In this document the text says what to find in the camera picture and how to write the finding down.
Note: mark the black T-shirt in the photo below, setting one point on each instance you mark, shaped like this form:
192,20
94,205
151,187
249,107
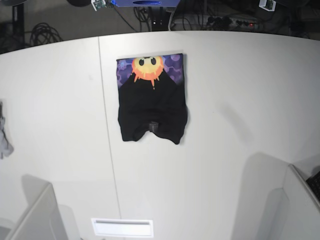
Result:
152,97

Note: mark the black keyboard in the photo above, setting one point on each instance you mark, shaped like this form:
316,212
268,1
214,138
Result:
314,184

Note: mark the white partition panel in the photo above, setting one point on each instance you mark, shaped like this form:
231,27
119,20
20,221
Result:
292,212
32,212

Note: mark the grey cloth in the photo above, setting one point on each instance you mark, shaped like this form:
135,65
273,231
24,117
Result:
6,149

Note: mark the white left partition panel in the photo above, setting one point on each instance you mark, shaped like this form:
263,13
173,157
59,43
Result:
32,212

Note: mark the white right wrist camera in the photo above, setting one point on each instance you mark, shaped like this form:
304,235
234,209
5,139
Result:
98,4

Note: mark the blue box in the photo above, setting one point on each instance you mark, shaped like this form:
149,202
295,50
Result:
145,3

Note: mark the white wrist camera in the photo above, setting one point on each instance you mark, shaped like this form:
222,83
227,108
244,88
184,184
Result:
267,5
98,4

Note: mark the white right partition panel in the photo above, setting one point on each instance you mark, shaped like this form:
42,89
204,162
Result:
292,212

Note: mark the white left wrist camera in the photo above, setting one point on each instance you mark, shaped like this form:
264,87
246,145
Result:
267,5

